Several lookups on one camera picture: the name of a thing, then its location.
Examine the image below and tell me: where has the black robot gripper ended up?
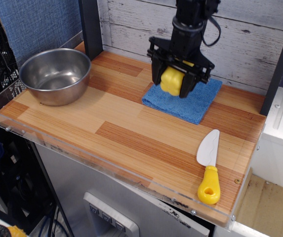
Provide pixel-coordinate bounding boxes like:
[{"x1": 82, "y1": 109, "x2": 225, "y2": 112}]
[{"x1": 147, "y1": 22, "x2": 214, "y2": 98}]

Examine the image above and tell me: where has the yellow toy pepper block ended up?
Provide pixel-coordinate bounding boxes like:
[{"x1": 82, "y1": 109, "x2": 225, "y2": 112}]
[{"x1": 160, "y1": 66, "x2": 185, "y2": 96}]

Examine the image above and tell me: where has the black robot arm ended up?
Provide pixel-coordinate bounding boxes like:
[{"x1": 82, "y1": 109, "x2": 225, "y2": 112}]
[{"x1": 147, "y1": 0, "x2": 220, "y2": 98}]

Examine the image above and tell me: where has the blue folded cloth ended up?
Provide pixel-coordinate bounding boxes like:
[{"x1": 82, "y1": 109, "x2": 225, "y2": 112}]
[{"x1": 142, "y1": 79, "x2": 222, "y2": 125}]

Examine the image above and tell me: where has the stainless steel bowl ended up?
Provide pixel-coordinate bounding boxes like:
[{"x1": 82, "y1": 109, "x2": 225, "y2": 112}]
[{"x1": 19, "y1": 48, "x2": 91, "y2": 106}]

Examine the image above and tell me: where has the clear acrylic table guard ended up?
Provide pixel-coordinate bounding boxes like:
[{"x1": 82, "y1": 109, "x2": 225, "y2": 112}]
[{"x1": 0, "y1": 32, "x2": 266, "y2": 232}]

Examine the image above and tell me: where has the white ridged metal box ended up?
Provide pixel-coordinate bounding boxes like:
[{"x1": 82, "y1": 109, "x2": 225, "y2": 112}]
[{"x1": 261, "y1": 86, "x2": 283, "y2": 151}]

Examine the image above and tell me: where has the grey metal cabinet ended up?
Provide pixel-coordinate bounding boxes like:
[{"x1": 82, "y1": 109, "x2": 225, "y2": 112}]
[{"x1": 36, "y1": 145, "x2": 214, "y2": 237}]

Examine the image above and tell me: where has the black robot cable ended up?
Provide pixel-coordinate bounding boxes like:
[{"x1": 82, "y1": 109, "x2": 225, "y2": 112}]
[{"x1": 200, "y1": 14, "x2": 222, "y2": 47}]

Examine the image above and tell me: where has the black right vertical post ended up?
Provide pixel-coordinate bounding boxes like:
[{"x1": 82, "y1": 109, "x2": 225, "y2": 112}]
[{"x1": 260, "y1": 48, "x2": 283, "y2": 116}]

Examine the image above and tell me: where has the black vertical post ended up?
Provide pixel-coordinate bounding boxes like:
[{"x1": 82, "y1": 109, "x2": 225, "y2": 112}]
[
  {"x1": 260, "y1": 48, "x2": 283, "y2": 116},
  {"x1": 79, "y1": 0, "x2": 103, "y2": 60}
]

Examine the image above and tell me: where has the black left vertical post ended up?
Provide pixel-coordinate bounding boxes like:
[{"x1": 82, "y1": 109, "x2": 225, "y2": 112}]
[{"x1": 79, "y1": 0, "x2": 103, "y2": 60}]

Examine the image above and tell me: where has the yellow handled toy knife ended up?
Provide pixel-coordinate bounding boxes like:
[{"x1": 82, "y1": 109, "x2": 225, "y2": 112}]
[{"x1": 197, "y1": 129, "x2": 221, "y2": 204}]

